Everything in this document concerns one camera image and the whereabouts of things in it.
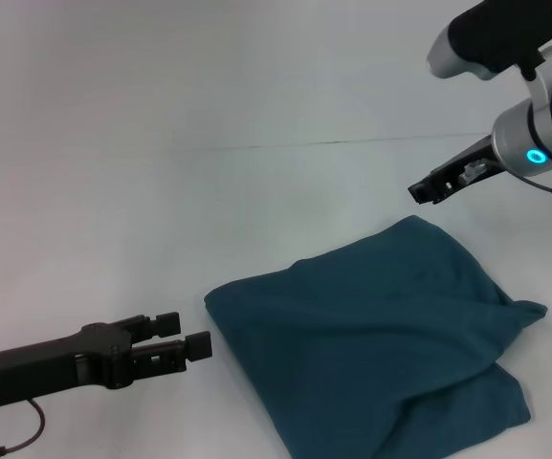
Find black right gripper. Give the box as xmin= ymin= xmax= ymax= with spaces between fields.
xmin=407 ymin=134 xmax=502 ymax=207

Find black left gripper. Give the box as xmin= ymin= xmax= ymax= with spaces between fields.
xmin=0 ymin=311 xmax=214 ymax=409

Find teal blue shirt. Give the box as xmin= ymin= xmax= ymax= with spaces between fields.
xmin=203 ymin=214 xmax=549 ymax=459

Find metal plug with cable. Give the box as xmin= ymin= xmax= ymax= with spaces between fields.
xmin=461 ymin=160 xmax=552 ymax=197

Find red-brown cable with plug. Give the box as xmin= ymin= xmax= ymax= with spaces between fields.
xmin=0 ymin=397 xmax=48 ymax=455

